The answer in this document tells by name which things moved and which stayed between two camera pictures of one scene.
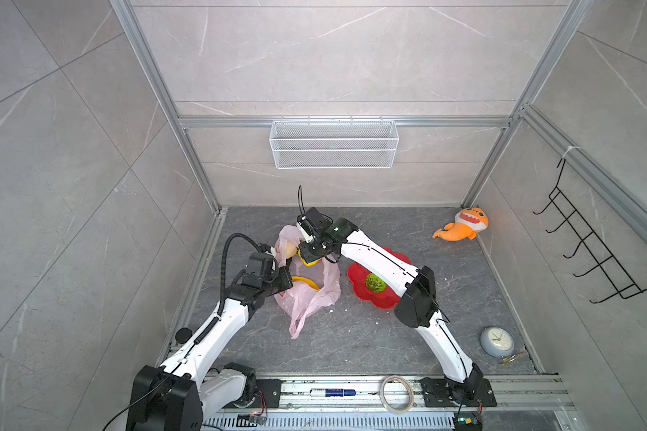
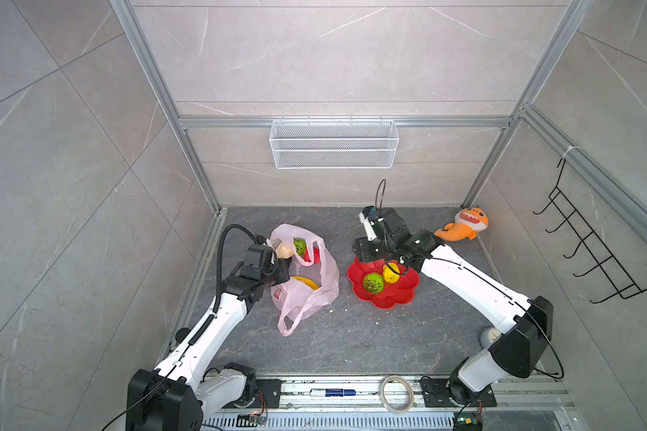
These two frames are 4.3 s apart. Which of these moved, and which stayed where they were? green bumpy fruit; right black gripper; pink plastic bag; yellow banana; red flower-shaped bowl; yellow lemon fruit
Moved: right black gripper; yellow lemon fruit
Stayed: yellow banana; green bumpy fruit; red flower-shaped bowl; pink plastic bag
